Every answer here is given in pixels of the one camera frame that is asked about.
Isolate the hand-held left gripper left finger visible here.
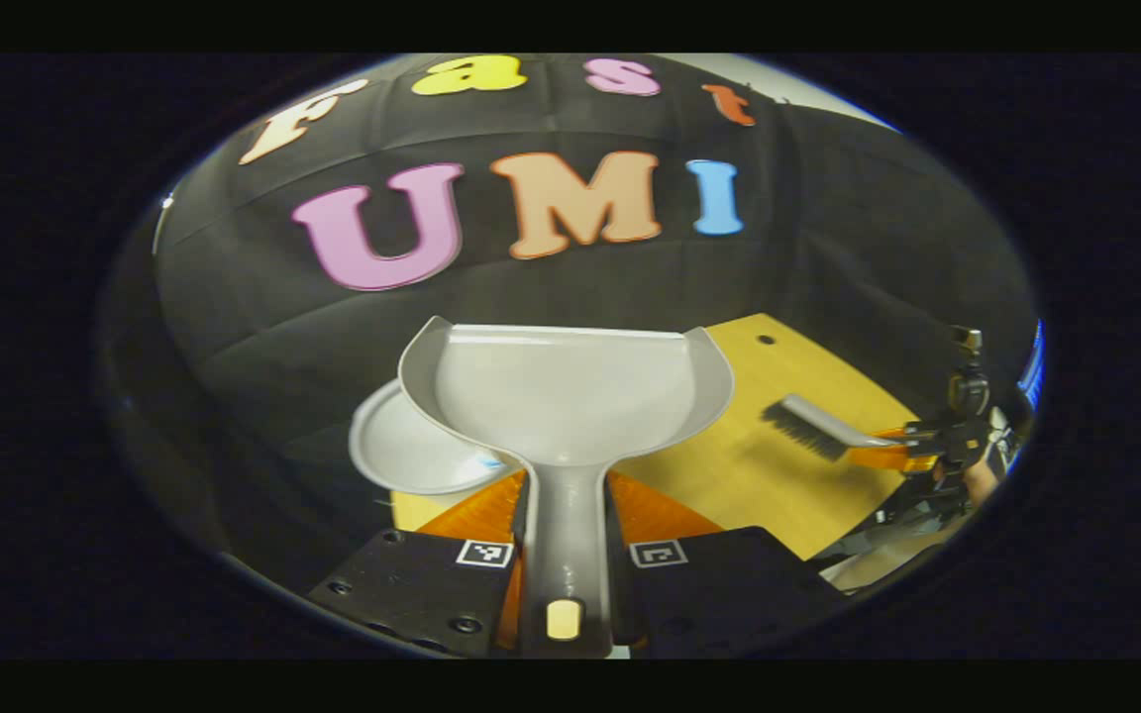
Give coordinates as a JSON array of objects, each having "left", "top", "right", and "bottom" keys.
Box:
[{"left": 306, "top": 469, "right": 532, "bottom": 660}]

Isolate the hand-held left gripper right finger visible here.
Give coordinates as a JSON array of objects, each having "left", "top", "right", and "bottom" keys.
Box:
[{"left": 602, "top": 469, "right": 850, "bottom": 659}]

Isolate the small grey broom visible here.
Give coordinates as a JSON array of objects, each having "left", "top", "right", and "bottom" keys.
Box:
[{"left": 760, "top": 392, "right": 905, "bottom": 463}]

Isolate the white ribbed garbage bin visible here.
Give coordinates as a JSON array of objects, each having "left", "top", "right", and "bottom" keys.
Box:
[{"left": 348, "top": 378, "right": 524, "bottom": 497}]

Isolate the grey plastic dustpan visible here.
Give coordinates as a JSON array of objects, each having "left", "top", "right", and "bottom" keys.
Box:
[{"left": 397, "top": 315, "right": 736, "bottom": 657}]

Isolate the black backdrop cloth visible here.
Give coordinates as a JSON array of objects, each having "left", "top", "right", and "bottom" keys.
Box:
[{"left": 100, "top": 53, "right": 1040, "bottom": 577}]

